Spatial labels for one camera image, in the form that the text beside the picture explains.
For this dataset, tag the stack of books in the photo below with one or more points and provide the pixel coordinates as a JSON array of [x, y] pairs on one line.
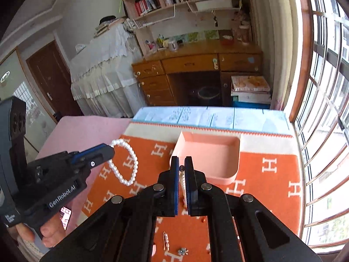
[[250, 92]]

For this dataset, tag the light blue patterned sheet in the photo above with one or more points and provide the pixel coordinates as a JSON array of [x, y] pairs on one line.
[[239, 119]]

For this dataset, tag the pink jewelry tray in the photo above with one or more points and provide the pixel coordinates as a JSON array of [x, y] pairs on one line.
[[217, 156]]

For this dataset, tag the dark brown door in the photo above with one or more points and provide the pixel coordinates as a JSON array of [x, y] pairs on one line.
[[52, 76]]

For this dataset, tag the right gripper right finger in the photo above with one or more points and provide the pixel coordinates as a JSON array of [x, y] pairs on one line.
[[193, 181]]

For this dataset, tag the white lace covered furniture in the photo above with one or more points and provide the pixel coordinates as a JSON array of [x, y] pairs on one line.
[[103, 80]]

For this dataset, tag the pink bed sheet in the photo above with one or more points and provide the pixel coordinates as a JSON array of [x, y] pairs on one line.
[[73, 134]]

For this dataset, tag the white mug on desk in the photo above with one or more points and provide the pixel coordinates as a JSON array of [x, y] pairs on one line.
[[173, 45]]

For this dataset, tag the small pearl bar brooch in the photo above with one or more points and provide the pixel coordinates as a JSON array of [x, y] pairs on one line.
[[166, 245]]

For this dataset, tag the window with metal bars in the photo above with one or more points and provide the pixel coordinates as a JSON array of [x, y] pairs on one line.
[[322, 129]]

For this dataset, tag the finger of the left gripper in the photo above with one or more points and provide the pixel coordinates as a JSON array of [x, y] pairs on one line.
[[101, 151], [95, 162]]

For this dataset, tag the black bin under desk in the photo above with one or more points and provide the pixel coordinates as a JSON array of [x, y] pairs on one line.
[[208, 96]]

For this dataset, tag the orange H-pattern blanket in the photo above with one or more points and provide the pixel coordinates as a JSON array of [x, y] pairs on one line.
[[268, 169]]

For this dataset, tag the wooden desk with drawers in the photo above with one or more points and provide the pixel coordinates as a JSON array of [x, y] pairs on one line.
[[175, 78]]

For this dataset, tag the beige curtain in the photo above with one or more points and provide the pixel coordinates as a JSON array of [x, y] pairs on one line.
[[277, 29]]

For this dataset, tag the silver flower stud earring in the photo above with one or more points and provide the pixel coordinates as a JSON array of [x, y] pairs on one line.
[[183, 251]]

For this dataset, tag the wooden bookshelf with books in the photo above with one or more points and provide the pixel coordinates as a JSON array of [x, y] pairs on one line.
[[196, 20]]

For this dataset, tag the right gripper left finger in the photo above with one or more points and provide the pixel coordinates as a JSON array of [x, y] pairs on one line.
[[168, 198]]

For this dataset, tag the white wire shelf basket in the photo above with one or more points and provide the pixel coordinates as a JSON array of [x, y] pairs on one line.
[[155, 17]]

